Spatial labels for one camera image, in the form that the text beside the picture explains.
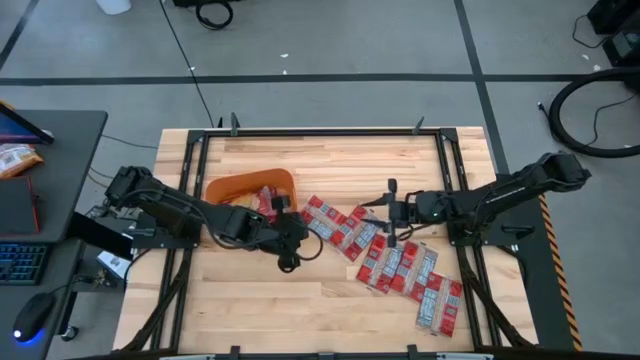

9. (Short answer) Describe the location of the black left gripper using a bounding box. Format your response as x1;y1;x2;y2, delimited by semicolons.
259;195;312;275

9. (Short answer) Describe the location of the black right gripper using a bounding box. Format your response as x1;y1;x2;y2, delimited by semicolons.
360;178;420;250

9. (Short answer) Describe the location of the orange plastic basket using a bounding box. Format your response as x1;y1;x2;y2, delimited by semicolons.
204;167;300;216

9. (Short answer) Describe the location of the white box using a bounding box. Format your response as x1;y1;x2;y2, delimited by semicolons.
96;249;132;281

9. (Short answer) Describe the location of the yellow black hazard tape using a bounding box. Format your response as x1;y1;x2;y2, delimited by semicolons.
538;193;585;352

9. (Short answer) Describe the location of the black desk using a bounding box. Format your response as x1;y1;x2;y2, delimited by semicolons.
0;109;109;360

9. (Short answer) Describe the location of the black mouse blue light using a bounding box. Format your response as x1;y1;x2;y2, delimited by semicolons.
12;292;57;344

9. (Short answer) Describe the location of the backlit black keyboard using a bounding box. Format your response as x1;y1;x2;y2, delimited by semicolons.
0;242;51;286

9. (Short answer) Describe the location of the black notebook red edge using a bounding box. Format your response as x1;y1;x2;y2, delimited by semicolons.
0;175;41;236

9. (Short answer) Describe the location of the orange snack bag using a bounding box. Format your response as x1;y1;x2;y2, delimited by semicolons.
0;143;45;180

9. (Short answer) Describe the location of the black equipment case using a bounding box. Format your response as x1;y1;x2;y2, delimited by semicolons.
587;0;640;69

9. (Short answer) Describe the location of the white container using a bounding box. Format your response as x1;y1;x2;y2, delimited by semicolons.
94;0;133;16

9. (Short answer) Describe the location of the tilted monitor screen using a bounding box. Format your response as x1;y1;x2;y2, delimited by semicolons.
0;99;55;146

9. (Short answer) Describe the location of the thick black hose loop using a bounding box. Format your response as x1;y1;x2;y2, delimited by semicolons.
548;66;640;159

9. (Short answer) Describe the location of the coiled black cable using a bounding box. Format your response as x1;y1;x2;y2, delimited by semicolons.
194;0;235;30

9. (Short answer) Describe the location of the long black floor cable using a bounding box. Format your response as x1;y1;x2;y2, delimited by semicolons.
158;0;216;129

